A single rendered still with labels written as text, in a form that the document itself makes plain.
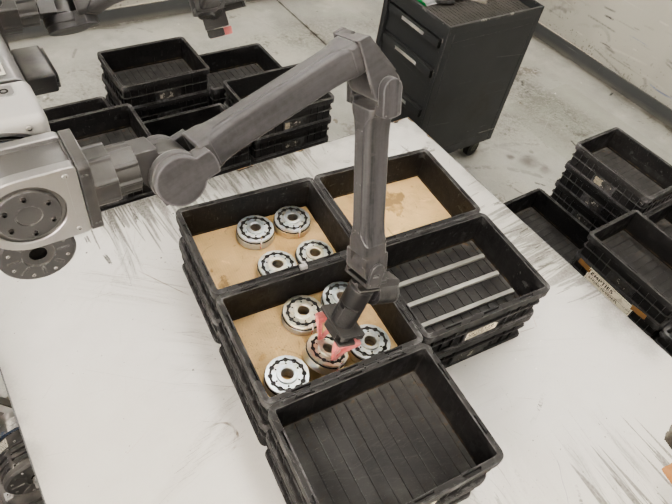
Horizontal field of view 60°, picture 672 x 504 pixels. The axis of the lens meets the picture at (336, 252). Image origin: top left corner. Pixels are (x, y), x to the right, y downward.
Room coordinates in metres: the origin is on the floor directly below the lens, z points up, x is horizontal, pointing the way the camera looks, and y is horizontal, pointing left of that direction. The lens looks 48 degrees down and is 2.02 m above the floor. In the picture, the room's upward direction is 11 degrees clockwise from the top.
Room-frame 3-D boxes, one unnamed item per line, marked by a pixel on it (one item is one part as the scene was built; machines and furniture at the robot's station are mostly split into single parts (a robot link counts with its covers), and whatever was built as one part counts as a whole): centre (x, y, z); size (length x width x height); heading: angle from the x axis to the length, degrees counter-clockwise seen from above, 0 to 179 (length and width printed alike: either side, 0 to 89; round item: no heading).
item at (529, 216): (1.87, -0.88, 0.26); 0.40 x 0.30 x 0.23; 42
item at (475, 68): (2.75, -0.36, 0.45); 0.60 x 0.45 x 0.90; 132
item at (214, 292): (1.01, 0.18, 0.92); 0.40 x 0.30 x 0.02; 126
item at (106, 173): (0.57, 0.34, 1.45); 0.09 x 0.08 x 0.12; 42
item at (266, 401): (0.77, 0.01, 0.92); 0.40 x 0.30 x 0.02; 126
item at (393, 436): (0.53, -0.17, 0.87); 0.40 x 0.30 x 0.11; 126
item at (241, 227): (1.07, 0.23, 0.86); 0.10 x 0.10 x 0.01
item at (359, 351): (0.78, -0.12, 0.86); 0.10 x 0.10 x 0.01
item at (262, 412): (0.77, 0.01, 0.87); 0.40 x 0.30 x 0.11; 126
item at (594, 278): (1.48, -1.03, 0.41); 0.31 x 0.02 x 0.16; 42
